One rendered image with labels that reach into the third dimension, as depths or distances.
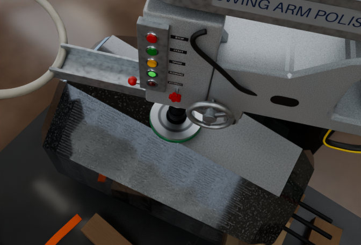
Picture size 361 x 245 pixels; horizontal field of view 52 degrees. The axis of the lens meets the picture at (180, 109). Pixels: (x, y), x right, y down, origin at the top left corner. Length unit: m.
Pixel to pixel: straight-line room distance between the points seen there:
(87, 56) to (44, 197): 1.15
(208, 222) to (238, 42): 0.81
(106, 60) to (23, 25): 1.78
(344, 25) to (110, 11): 2.41
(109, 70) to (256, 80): 0.57
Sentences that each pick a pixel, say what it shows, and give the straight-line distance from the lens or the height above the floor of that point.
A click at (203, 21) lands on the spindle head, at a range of 0.91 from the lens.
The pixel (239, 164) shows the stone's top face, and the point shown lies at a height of 0.82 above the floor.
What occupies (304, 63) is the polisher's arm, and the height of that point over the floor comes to 1.42.
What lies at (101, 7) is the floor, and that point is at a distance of 3.14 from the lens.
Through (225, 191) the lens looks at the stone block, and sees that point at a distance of 1.53.
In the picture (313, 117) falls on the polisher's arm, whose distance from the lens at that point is 1.22.
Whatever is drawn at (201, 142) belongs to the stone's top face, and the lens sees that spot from 1.53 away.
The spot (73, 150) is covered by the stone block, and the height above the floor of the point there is 0.63.
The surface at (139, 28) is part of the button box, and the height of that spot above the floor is 1.49.
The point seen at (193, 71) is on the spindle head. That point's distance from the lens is 1.06.
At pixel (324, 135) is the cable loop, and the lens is 1.49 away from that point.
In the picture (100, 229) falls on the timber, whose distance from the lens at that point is 2.12.
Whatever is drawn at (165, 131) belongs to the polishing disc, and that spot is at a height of 0.88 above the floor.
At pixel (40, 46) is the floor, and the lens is 2.96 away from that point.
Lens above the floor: 2.19
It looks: 60 degrees down
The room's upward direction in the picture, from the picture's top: 7 degrees clockwise
